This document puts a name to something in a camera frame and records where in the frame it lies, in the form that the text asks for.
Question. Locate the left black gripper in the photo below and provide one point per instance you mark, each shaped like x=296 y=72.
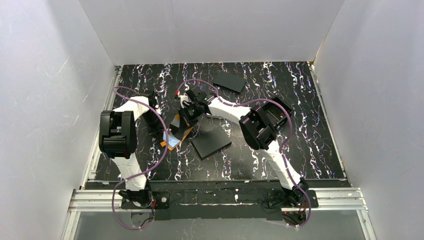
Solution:
x=155 y=124

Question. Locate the black network switch box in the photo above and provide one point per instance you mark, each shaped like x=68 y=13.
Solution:
x=211 y=137

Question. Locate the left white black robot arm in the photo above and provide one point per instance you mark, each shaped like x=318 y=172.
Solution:
x=118 y=132

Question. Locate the aluminium front frame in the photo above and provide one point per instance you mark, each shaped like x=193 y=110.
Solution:
x=97 y=214

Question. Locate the flat black box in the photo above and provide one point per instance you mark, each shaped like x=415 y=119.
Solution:
x=230 y=81

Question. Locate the black plastic box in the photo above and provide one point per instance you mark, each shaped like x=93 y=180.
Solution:
x=276 y=116

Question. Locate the orange leather card holder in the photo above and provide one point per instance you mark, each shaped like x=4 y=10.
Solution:
x=177 y=132

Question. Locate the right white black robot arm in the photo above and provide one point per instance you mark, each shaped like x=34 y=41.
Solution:
x=259 y=124

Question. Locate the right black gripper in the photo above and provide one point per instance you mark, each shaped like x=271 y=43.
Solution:
x=190 y=117

